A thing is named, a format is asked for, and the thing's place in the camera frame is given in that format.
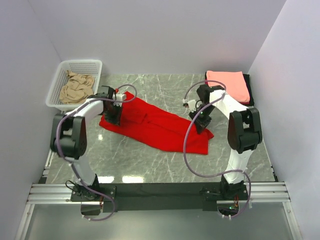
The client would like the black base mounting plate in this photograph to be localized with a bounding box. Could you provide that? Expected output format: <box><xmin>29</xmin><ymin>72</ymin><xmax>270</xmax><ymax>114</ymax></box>
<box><xmin>70</xmin><ymin>182</ymin><xmax>250</xmax><ymax>213</ymax></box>

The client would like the beige crumpled t shirt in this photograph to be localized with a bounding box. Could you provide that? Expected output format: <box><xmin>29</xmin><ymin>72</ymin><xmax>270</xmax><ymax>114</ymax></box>
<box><xmin>59</xmin><ymin>70</ymin><xmax>95</xmax><ymax>104</ymax></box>

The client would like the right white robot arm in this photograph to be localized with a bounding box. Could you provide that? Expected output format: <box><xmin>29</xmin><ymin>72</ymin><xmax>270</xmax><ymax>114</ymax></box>
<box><xmin>182</xmin><ymin>81</ymin><xmax>263</xmax><ymax>200</ymax></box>

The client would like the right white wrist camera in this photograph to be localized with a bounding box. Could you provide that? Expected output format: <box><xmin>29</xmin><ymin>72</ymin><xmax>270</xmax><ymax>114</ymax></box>
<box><xmin>182</xmin><ymin>99</ymin><xmax>197</xmax><ymax>113</ymax></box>

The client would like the pink folded t shirt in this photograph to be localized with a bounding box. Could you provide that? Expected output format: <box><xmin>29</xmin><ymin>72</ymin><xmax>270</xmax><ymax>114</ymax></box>
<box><xmin>205</xmin><ymin>70</ymin><xmax>251</xmax><ymax>104</ymax></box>

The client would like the aluminium rail frame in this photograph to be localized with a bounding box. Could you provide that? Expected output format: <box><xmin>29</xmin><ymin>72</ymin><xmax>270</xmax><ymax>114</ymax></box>
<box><xmin>17</xmin><ymin>146</ymin><xmax>303</xmax><ymax>240</ymax></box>

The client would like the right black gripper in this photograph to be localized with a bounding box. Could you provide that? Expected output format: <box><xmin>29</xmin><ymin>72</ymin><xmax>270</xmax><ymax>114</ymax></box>
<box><xmin>188</xmin><ymin>104</ymin><xmax>215</xmax><ymax>135</ymax></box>

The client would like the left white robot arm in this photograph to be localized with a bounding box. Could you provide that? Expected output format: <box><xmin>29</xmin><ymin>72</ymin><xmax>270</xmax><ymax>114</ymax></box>
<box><xmin>50</xmin><ymin>86</ymin><xmax>127</xmax><ymax>201</ymax></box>

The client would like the white plastic basket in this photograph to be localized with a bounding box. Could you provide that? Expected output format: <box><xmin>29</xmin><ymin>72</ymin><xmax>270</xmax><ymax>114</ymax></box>
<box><xmin>45</xmin><ymin>59</ymin><xmax>103</xmax><ymax>111</ymax></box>

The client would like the dark red folded t shirt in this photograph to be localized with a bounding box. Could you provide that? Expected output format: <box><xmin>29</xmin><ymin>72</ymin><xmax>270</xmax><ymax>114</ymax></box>
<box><xmin>203</xmin><ymin>79</ymin><xmax>251</xmax><ymax>106</ymax></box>

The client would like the black folded t shirt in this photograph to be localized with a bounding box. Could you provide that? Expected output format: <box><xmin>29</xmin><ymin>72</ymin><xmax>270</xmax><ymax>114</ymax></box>
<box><xmin>243</xmin><ymin>74</ymin><xmax>255</xmax><ymax>107</ymax></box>

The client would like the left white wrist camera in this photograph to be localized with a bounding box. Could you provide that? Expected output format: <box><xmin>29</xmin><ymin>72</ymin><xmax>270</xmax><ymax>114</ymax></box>
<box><xmin>112</xmin><ymin>93</ymin><xmax>127</xmax><ymax>107</ymax></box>

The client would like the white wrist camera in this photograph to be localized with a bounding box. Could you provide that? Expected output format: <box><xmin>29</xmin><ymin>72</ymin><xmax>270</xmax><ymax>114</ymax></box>
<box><xmin>182</xmin><ymin>99</ymin><xmax>197</xmax><ymax>113</ymax></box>
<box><xmin>112</xmin><ymin>93</ymin><xmax>127</xmax><ymax>107</ymax></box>

